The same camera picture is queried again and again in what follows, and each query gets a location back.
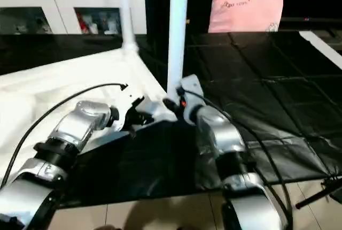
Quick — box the white plastic table leg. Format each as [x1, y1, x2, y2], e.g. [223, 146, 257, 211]
[115, 0, 139, 55]
[166, 0, 190, 101]

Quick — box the black work mat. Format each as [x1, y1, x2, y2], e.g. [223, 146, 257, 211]
[0, 31, 342, 209]

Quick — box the black sofa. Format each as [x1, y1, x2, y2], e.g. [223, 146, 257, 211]
[144, 0, 342, 33]

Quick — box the pink printed pillow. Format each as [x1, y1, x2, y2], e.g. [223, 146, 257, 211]
[207, 0, 286, 34]

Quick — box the white glass-door cabinet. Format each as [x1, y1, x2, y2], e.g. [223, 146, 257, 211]
[0, 0, 147, 35]

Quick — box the black tripod stand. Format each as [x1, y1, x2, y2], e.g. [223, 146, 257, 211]
[295, 177, 342, 210]

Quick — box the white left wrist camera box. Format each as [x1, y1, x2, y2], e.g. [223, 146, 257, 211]
[112, 87, 161, 132]

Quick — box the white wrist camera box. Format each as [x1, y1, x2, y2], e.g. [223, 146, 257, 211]
[112, 87, 161, 132]
[178, 75, 206, 105]

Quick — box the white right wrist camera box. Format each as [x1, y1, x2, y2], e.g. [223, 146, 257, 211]
[178, 75, 206, 105]

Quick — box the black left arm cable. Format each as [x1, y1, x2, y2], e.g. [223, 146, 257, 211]
[0, 82, 129, 188]

